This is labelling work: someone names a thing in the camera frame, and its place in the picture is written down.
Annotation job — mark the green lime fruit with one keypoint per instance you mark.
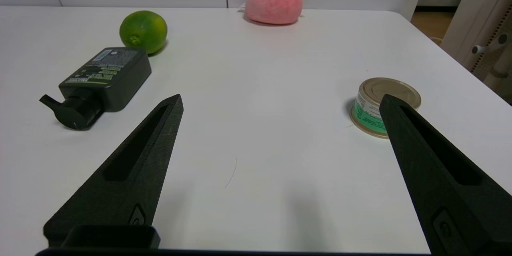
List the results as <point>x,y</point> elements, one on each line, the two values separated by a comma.
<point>143,31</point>

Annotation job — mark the green labelled tin can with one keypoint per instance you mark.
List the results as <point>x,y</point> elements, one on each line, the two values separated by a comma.
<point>370,112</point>

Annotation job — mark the black pump bottle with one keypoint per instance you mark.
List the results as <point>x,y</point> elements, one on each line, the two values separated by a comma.
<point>104,80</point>

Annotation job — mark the white side table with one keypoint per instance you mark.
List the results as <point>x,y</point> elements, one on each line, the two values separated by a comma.
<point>480,20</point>

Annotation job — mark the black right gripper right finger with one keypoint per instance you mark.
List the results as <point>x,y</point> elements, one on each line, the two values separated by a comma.
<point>444,180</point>

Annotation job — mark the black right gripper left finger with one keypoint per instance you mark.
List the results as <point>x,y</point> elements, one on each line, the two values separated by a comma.
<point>128,184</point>

